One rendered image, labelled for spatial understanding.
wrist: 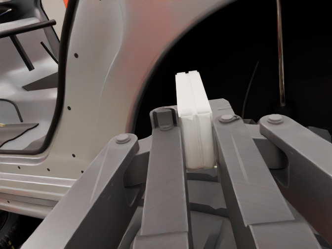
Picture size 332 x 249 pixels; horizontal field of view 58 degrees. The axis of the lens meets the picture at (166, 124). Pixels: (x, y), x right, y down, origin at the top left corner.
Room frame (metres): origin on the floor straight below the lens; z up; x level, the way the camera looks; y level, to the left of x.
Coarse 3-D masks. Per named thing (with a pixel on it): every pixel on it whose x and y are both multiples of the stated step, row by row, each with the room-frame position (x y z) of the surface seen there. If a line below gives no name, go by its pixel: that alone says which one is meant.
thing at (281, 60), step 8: (280, 0) 0.70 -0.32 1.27; (280, 8) 0.70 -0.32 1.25; (280, 16) 0.70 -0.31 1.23; (280, 24) 0.70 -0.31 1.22; (280, 32) 0.70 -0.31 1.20; (280, 40) 0.70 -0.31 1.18; (280, 48) 0.70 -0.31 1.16; (280, 56) 0.70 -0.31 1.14; (280, 64) 0.70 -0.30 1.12; (280, 72) 0.70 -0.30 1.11; (280, 80) 0.70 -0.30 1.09; (280, 88) 0.70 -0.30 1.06; (280, 96) 0.70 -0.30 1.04; (272, 104) 0.72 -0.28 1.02; (280, 104) 0.70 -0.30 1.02; (288, 104) 0.70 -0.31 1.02; (272, 112) 0.70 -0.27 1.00; (280, 112) 0.68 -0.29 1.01; (288, 112) 0.68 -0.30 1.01
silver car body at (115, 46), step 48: (96, 0) 0.64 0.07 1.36; (144, 0) 0.56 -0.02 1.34; (192, 0) 0.51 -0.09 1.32; (0, 48) 2.76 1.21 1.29; (48, 48) 3.17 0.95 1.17; (96, 48) 0.66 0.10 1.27; (144, 48) 0.57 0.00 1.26; (0, 96) 2.29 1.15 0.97; (48, 96) 2.00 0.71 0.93; (96, 96) 0.69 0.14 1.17; (0, 144) 1.66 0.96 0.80; (48, 144) 0.85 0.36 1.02; (96, 144) 0.68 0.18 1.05; (0, 192) 0.96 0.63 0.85; (48, 192) 0.82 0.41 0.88
